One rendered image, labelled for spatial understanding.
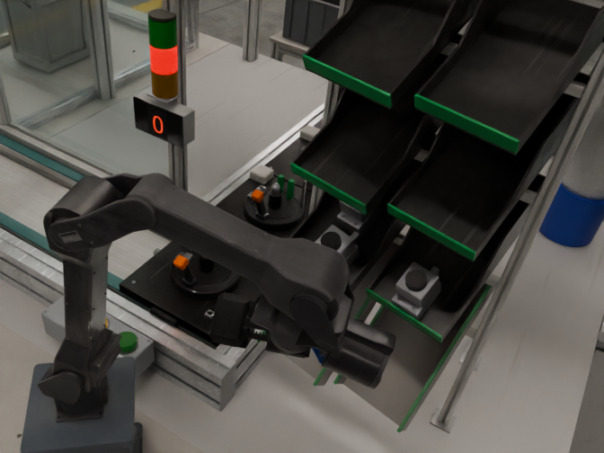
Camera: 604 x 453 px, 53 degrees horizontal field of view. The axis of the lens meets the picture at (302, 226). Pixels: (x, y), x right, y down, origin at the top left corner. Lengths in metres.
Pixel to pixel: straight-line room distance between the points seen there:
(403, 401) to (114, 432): 0.45
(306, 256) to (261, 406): 0.62
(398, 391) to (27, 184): 1.02
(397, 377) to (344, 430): 0.19
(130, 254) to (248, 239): 0.80
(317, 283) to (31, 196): 1.09
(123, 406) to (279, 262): 0.44
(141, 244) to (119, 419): 0.55
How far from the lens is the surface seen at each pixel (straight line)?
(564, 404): 1.36
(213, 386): 1.12
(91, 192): 0.65
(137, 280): 1.23
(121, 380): 0.97
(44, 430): 0.95
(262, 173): 1.48
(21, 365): 1.28
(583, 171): 1.63
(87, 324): 0.77
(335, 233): 0.89
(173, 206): 0.59
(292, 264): 0.58
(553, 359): 1.43
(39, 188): 1.59
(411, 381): 1.03
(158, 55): 1.18
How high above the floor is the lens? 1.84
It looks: 40 degrees down
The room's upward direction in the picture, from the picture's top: 8 degrees clockwise
